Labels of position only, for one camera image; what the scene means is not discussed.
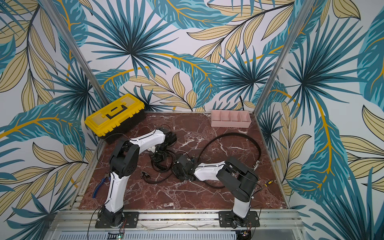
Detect black belt with buckle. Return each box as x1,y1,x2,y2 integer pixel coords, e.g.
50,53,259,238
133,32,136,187
141,150,177,185

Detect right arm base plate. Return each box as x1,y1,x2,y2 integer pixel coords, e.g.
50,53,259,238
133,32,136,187
218,211,260,229

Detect yellow black toolbox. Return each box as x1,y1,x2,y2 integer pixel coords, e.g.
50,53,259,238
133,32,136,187
85,94,146,145

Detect corner aluminium post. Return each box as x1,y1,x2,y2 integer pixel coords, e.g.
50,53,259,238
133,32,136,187
41,0,110,106
254,0,315,116

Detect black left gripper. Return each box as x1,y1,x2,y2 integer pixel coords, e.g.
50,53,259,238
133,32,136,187
149,143,170,167

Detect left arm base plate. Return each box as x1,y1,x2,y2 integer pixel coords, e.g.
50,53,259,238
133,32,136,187
95,212,139,230

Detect aluminium front rail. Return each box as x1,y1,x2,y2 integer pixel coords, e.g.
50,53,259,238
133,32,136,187
45,209,309,240

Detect left corner aluminium post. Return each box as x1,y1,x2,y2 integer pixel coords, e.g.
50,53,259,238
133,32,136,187
41,0,110,106

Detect pink plastic divided organizer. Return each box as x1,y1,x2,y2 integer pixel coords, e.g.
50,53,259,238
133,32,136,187
211,110,252,128

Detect long black leather belt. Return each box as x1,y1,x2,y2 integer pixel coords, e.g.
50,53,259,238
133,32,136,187
195,133,262,173

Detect yellow black screwdriver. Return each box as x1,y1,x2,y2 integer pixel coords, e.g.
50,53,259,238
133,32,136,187
256,180,275,191

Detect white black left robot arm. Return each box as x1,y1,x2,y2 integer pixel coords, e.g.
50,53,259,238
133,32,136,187
100,128,177,228

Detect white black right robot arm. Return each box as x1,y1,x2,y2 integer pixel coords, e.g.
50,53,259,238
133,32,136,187
172,155,259,220

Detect right corner aluminium post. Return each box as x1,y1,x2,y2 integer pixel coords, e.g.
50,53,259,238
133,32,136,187
254,0,315,116

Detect blue handled pliers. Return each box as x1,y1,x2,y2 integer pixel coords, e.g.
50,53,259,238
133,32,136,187
92,177,111,199

